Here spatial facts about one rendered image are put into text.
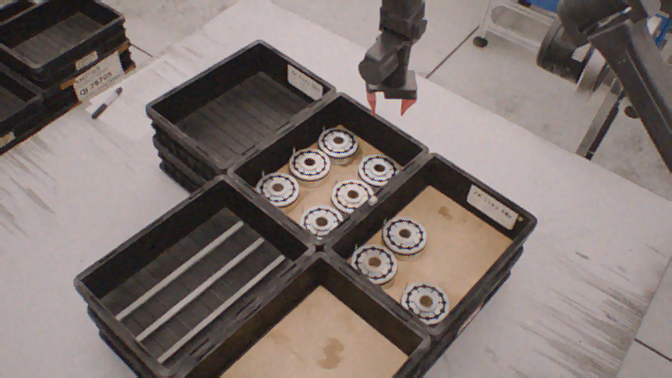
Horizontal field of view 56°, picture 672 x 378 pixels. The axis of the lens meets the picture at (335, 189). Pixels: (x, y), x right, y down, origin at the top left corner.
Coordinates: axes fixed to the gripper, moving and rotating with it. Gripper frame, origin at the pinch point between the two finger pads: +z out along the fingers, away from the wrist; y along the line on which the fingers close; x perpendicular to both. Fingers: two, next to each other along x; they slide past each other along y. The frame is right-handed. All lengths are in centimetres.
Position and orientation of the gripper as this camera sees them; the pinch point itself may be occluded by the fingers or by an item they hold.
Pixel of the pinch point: (387, 111)
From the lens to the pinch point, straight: 143.1
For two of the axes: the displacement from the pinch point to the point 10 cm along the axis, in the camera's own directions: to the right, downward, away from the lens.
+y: 10.0, 0.0, 0.6
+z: -0.5, 6.4, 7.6
